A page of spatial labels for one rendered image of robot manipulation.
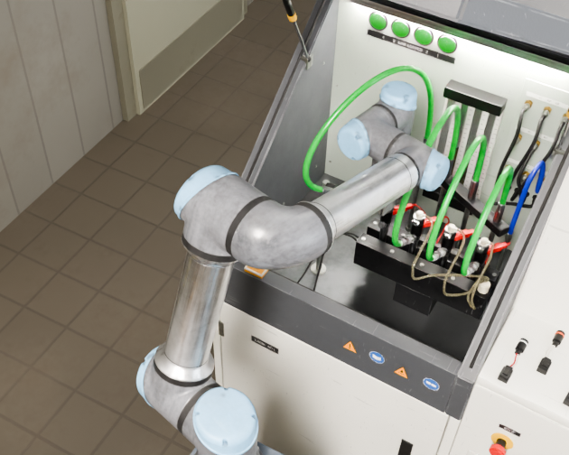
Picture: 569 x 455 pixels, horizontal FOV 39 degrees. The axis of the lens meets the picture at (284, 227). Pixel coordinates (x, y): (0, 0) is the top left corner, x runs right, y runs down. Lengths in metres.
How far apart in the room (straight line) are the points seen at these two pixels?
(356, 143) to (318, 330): 0.56
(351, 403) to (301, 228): 0.90
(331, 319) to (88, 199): 1.88
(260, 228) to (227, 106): 2.73
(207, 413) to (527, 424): 0.72
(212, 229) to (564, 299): 0.88
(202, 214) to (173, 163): 2.35
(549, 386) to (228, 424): 0.71
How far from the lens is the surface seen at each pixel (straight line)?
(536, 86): 1.92
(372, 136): 1.56
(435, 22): 1.90
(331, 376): 2.04
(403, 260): 1.95
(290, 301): 1.91
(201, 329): 1.45
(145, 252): 3.28
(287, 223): 1.26
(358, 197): 1.37
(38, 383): 2.97
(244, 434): 1.49
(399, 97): 1.62
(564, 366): 1.85
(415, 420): 2.01
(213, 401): 1.51
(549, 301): 1.88
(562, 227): 1.79
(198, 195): 1.31
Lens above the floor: 2.41
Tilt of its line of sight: 46 degrees down
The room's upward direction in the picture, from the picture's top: 2 degrees clockwise
